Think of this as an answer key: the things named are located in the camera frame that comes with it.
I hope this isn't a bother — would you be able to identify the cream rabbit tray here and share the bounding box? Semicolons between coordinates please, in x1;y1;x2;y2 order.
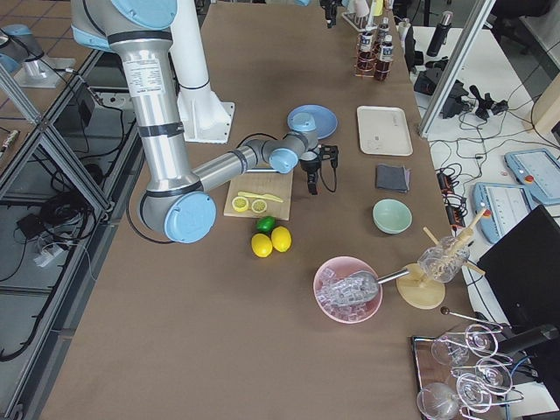
357;106;413;157

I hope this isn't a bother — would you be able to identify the aluminium frame post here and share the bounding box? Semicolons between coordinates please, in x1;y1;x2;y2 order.
418;0;495;138

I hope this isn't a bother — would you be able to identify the yellow lemon upper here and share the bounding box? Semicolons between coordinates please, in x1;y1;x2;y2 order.
251;233;273;258

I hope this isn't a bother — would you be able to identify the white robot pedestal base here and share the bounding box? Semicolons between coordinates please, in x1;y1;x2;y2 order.
171;1;235;144

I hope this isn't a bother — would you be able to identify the lemon slice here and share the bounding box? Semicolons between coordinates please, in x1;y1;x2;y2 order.
250;199;268;214

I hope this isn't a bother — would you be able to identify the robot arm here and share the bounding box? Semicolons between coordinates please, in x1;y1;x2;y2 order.
71;1;319;243

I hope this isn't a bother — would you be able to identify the cup rack with cups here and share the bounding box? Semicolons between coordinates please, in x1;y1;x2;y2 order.
342;0;384;32

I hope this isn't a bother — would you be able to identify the grey folded cloth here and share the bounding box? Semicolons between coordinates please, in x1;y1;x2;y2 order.
375;164;410;193

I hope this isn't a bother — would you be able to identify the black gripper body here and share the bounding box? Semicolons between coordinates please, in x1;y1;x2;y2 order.
319;0;340;16
299;145;339;175

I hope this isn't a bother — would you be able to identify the teach pendant near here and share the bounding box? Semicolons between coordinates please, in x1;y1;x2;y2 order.
472;182;539;244

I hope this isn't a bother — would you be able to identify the copper wire bottle rack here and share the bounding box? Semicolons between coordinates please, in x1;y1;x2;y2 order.
353;25;384;78

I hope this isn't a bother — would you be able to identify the glass on stand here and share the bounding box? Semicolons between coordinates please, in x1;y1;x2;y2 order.
417;236;470;284

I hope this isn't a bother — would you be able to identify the wine glass rack tray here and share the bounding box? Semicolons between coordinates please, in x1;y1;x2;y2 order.
410;322;524;419

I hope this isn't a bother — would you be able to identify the black thermos bottle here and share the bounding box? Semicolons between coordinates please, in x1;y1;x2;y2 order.
426;10;453;57

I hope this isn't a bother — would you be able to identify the metal ice scoop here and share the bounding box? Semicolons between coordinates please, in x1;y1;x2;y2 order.
345;269;410;305

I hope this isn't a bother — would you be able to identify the dark drink bottle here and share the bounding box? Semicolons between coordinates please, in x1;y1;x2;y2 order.
377;17;389;44
357;26;375;72
374;35;393;81

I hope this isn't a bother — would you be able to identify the wooden glass stand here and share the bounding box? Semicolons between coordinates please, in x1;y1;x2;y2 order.
396;208;491;310

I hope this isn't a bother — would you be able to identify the pink bowl of ice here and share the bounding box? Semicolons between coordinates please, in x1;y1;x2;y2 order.
313;256;383;324

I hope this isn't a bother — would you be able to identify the green bowl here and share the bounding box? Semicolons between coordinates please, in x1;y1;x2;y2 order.
372;199;412;235

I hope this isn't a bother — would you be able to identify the wooden cutting board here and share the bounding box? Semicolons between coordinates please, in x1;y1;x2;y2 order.
223;171;293;221

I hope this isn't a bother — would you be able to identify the dark drink bottle right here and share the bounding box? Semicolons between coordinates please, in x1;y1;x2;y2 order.
374;35;393;81

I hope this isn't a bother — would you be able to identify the lemon half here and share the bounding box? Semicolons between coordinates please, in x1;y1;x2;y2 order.
231;195;250;213

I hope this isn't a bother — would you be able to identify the teach pendant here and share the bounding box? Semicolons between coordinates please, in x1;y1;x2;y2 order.
472;182;539;244
504;149;560;206

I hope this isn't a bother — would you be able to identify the dark drink bottle middle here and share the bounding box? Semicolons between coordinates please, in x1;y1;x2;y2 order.
357;26;375;72

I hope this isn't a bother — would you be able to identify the yellow lemon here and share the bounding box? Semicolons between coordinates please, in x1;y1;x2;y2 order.
270;226;292;252
251;233;273;258

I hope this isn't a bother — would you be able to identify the black monitor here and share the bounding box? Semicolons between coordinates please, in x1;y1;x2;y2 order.
478;205;559;332

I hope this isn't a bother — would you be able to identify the yellow lemon lower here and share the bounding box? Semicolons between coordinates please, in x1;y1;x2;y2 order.
270;226;292;252

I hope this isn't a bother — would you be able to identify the teach pendant far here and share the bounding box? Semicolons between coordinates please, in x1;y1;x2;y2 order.
504;149;560;206

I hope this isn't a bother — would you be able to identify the yellow plastic knife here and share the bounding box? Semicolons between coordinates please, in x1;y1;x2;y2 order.
237;191;284;203

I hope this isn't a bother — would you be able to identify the green lime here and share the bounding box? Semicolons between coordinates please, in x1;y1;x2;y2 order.
255;216;276;234

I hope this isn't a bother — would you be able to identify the dark drink bottle top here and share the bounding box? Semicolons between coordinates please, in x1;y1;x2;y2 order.
377;17;389;44

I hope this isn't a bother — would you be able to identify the blue plate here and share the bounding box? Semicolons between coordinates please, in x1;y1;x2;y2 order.
287;104;338;140

